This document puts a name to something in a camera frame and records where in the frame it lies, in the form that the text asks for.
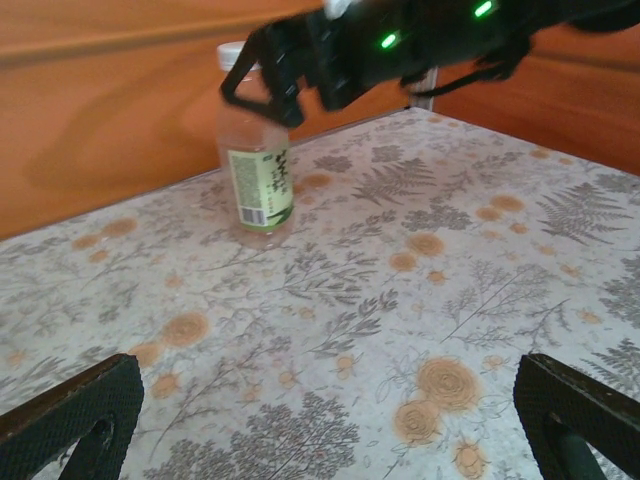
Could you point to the metal post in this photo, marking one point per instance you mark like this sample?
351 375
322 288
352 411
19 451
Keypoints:
430 87

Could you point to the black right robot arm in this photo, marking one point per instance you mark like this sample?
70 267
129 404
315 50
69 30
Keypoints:
525 25

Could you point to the floral patterned tablecloth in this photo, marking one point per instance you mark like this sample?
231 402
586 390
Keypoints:
320 310

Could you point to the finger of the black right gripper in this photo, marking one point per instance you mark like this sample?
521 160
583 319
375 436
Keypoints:
236 82
287 85

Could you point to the clear plastic bottle green label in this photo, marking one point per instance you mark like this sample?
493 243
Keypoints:
260 175

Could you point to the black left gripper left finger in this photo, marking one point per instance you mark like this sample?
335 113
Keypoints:
55 425

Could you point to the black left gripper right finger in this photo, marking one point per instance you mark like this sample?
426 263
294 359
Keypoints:
565 400

